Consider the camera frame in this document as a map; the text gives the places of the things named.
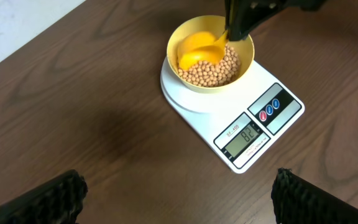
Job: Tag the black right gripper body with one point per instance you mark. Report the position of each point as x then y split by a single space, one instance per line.
306 5

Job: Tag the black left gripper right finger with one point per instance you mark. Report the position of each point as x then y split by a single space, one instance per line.
296 201

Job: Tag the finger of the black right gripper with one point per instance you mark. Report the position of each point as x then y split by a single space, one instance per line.
243 16

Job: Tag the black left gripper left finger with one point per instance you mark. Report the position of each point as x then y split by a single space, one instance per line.
58 201

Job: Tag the yellow measuring scoop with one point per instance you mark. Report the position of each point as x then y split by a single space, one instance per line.
201 46

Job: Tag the pale yellow bowl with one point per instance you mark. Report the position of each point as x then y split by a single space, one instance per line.
215 25

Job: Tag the soybeans in bowl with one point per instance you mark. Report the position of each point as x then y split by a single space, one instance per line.
206 74

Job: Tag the white digital kitchen scale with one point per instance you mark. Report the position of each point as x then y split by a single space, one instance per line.
240 123

